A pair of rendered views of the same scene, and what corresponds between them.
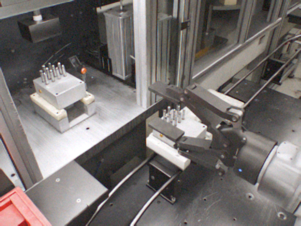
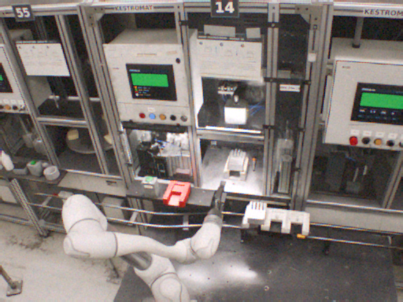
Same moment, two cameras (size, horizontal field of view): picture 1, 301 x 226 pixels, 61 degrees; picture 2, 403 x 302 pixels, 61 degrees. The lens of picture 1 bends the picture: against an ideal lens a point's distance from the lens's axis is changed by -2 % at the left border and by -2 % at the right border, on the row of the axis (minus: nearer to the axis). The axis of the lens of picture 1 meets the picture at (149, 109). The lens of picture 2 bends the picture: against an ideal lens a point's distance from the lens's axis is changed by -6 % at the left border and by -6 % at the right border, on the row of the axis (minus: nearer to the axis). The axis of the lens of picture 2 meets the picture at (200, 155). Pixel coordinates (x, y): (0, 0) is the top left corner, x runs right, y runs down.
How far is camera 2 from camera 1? 1.63 m
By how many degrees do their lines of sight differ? 51
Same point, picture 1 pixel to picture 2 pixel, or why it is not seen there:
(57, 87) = (232, 160)
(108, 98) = (258, 178)
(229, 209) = (253, 265)
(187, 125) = (259, 212)
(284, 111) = (366, 274)
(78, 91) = (238, 167)
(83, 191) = (204, 200)
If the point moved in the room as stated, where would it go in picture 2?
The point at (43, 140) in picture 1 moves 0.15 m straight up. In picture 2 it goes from (216, 176) to (216, 158)
